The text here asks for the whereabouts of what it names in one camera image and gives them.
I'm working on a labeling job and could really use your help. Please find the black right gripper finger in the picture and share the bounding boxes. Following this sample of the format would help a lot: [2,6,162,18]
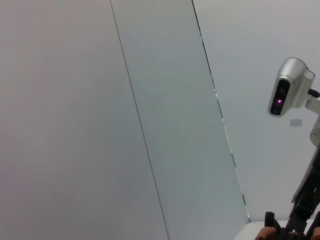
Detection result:
[282,212,309,240]

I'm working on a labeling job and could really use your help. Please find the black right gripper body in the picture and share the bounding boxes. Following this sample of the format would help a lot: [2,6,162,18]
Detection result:
[291,144,320,221]

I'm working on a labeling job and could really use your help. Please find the black food bag brown handles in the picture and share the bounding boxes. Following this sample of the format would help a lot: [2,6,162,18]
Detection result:
[256,211,320,240]

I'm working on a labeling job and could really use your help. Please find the silver head camera bracket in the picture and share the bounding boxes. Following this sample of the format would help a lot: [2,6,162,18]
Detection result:
[304,87,320,111]

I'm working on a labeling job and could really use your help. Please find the silver head camera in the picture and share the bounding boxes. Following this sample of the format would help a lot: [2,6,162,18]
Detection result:
[267,57,316,118]

